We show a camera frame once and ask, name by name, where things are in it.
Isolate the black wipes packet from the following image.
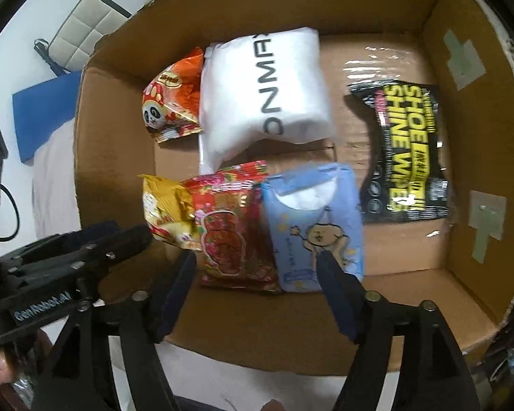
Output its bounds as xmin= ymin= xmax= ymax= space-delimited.
xmin=347 ymin=81 xmax=452 ymax=225

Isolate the gold panda snack packet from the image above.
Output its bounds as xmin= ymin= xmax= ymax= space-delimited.
xmin=139 ymin=174 xmax=198 ymax=251

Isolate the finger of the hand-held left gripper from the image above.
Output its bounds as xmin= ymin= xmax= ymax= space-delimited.
xmin=13 ymin=225 xmax=152 ymax=285
xmin=21 ymin=221 xmax=121 ymax=262

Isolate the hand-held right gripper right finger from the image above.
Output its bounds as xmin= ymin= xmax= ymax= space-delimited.
xmin=315 ymin=250 xmax=482 ymax=411

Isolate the black strap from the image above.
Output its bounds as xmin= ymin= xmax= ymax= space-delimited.
xmin=34 ymin=38 xmax=69 ymax=75

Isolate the red snack packet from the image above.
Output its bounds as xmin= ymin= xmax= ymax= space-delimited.
xmin=178 ymin=160 xmax=283 ymax=294

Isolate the white soft pouch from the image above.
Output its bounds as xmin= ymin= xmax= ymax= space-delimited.
xmin=198 ymin=26 xmax=337 ymax=176

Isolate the cardboard box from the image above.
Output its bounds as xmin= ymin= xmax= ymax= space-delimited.
xmin=73 ymin=0 xmax=514 ymax=377

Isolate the blue foam mat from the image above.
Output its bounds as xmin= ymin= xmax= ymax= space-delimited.
xmin=12 ymin=71 xmax=82 ymax=164

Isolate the grey tablecloth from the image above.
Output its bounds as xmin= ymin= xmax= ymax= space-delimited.
xmin=32 ymin=117 xmax=356 ymax=399

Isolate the orange panda snack packet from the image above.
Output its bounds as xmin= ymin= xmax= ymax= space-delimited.
xmin=142 ymin=48 xmax=204 ymax=144

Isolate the blue tissue pack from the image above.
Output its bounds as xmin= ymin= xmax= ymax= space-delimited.
xmin=261 ymin=163 xmax=366 ymax=294

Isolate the white padded chair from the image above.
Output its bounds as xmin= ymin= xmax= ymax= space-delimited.
xmin=49 ymin=0 xmax=131 ymax=73

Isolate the black cable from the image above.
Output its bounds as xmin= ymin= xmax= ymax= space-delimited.
xmin=0 ymin=184 xmax=20 ymax=242

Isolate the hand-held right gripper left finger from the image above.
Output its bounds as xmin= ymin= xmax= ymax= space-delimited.
xmin=32 ymin=250 xmax=198 ymax=411

